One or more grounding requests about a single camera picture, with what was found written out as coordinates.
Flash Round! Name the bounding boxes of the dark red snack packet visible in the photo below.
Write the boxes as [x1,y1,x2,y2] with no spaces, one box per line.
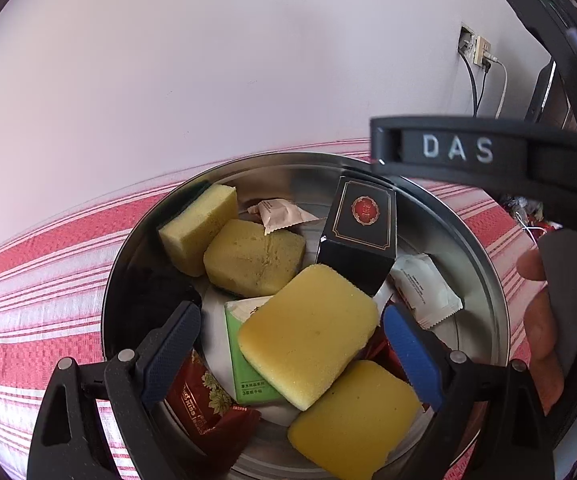
[166,349,261,476]

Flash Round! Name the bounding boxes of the green tissue pack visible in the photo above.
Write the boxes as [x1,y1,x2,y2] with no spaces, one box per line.
[223,294,289,406]

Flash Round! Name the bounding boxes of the white wall socket adapter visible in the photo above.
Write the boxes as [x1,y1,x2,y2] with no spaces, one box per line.
[457,24,497,67]

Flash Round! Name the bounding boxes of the plain yellow sponge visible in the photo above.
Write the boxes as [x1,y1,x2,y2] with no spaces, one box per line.
[204,219,305,298]

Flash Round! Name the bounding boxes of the round metal cookie tin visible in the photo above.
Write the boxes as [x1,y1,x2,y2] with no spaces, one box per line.
[102,153,509,479]

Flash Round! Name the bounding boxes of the person's right hand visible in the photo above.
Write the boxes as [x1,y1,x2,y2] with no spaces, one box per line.
[516,248,564,413]

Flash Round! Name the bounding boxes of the white power cable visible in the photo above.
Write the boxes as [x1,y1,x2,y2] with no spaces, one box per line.
[487,55,511,120]

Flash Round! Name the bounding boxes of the green yellow scrub sponge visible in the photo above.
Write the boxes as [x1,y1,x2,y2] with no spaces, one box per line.
[158,184,238,278]

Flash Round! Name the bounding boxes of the white green snack packet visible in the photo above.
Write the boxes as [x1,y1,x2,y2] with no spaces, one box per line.
[390,254,463,330]

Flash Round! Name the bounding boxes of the black red carton box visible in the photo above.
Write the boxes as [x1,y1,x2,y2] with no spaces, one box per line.
[317,172,398,297]

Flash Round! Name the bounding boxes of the beige snack packet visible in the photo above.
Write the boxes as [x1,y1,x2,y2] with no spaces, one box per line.
[247,198,320,235]

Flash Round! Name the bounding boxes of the black flat monitor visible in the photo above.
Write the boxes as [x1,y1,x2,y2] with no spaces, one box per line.
[525,60,577,132]

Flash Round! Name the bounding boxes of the cluttered side shelf items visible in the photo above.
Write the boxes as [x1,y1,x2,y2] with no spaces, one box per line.
[497,194,561,244]

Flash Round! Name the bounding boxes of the black power cable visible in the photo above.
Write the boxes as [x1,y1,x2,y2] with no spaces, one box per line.
[458,49,492,118]

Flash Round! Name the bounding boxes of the striped red white tablecloth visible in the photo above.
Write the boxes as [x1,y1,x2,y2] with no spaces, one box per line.
[0,159,543,479]

